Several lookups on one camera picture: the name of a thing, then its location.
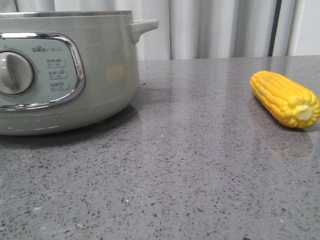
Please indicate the yellow corn cob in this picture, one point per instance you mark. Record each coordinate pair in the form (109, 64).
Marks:
(290, 103)

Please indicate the white curtain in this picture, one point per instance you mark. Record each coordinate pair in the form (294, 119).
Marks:
(207, 29)

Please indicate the sage green electric pot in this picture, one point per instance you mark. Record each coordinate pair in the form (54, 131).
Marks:
(64, 70)

